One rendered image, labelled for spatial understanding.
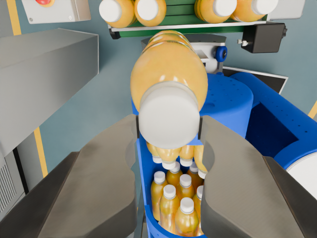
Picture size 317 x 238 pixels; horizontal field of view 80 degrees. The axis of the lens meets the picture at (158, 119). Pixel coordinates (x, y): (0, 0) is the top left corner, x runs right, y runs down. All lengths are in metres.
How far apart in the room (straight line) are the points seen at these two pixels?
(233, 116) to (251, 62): 1.34
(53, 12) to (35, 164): 2.20
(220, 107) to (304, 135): 0.52
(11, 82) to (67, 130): 1.30
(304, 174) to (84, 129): 1.72
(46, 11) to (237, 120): 0.44
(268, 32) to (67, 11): 0.47
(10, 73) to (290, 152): 0.99
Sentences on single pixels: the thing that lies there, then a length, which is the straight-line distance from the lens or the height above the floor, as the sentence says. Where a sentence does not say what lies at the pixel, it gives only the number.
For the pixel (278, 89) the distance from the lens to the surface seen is 1.70.
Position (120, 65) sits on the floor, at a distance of 1.62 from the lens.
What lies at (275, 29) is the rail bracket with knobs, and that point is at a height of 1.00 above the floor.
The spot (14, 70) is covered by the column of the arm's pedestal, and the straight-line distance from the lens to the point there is 0.83.
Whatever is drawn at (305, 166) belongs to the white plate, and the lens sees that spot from 0.82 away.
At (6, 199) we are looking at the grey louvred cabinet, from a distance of 2.57.
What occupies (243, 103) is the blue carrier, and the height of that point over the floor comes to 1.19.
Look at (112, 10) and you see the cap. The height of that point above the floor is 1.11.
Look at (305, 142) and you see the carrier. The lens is 0.83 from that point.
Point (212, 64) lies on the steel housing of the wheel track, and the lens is 0.64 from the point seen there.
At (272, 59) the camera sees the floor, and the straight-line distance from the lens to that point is 1.77.
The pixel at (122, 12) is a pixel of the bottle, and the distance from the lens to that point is 0.46.
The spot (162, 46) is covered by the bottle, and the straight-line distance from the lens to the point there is 0.17.
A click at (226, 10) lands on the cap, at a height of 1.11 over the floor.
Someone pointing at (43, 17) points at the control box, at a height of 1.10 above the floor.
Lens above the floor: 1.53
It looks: 60 degrees down
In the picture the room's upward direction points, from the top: 175 degrees counter-clockwise
